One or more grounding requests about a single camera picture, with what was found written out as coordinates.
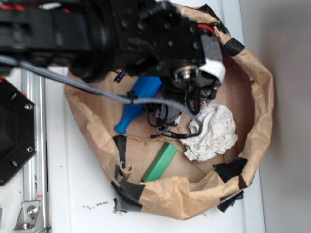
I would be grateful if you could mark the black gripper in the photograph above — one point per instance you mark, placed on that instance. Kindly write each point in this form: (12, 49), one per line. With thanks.
(156, 39)

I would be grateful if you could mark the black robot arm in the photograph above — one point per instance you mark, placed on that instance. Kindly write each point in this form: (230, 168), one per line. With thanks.
(94, 37)

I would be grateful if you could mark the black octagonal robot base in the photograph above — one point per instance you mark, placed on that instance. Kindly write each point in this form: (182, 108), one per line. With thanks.
(17, 131)

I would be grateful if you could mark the blue plastic bottle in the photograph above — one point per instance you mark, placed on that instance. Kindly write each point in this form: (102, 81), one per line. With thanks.
(144, 87)

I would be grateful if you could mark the crumpled white paper ball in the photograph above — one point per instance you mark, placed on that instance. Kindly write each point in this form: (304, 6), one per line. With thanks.
(217, 136)

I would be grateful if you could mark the green rectangular block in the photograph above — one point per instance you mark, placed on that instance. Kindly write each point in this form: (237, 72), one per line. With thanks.
(160, 162)

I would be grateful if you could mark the brown paper bag bin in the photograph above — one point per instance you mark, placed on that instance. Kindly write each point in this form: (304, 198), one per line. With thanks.
(186, 188)

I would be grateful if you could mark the white plastic lid tray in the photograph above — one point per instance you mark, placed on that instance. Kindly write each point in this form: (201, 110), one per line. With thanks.
(82, 200)

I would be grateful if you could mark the aluminium extrusion rail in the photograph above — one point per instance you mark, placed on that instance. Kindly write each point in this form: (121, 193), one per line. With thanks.
(35, 184)

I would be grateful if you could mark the metal corner bracket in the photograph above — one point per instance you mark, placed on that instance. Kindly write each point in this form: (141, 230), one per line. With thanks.
(30, 218)

